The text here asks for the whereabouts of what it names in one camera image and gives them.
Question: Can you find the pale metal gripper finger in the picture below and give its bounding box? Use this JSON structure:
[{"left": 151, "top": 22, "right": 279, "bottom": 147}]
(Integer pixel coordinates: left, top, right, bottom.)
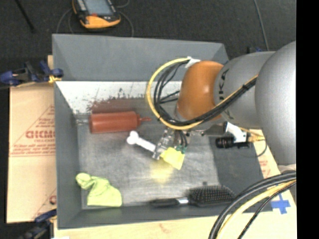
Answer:
[
  {"left": 157, "top": 132, "right": 173, "bottom": 151},
  {"left": 152, "top": 147, "right": 166, "bottom": 160}
]

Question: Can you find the yellow sponge piece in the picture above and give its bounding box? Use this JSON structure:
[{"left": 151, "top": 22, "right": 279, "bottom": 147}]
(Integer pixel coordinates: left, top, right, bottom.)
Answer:
[{"left": 160, "top": 147, "right": 185, "bottom": 170}]

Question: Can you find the grey metal bin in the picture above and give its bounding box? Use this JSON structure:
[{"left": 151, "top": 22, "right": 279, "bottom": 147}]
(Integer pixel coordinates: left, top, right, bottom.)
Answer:
[{"left": 51, "top": 33, "right": 273, "bottom": 229}]

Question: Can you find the white toy bone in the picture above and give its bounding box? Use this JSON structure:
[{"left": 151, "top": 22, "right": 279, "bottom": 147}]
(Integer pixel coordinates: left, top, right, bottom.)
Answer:
[{"left": 126, "top": 130, "right": 158, "bottom": 153}]

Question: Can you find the red-brown squeeze bottle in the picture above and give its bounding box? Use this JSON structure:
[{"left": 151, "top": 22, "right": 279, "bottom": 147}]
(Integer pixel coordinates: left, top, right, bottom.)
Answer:
[{"left": 89, "top": 110, "right": 152, "bottom": 134}]

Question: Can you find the light green cloth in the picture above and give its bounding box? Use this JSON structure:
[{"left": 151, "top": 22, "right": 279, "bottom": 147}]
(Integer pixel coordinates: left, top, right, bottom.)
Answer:
[{"left": 75, "top": 172, "right": 123, "bottom": 208}]

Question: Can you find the black hairbrush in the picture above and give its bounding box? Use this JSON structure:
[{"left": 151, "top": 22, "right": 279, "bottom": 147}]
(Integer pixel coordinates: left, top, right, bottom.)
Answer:
[{"left": 149, "top": 185, "right": 236, "bottom": 208}]

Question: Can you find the brown cardboard board red print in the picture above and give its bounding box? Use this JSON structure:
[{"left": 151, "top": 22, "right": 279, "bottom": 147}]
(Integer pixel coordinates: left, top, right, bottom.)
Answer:
[{"left": 6, "top": 55, "right": 58, "bottom": 224}]

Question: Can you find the black cylinder on white bracket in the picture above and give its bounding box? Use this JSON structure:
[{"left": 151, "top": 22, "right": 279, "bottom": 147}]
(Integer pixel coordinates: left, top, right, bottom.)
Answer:
[{"left": 215, "top": 121, "right": 265, "bottom": 149}]

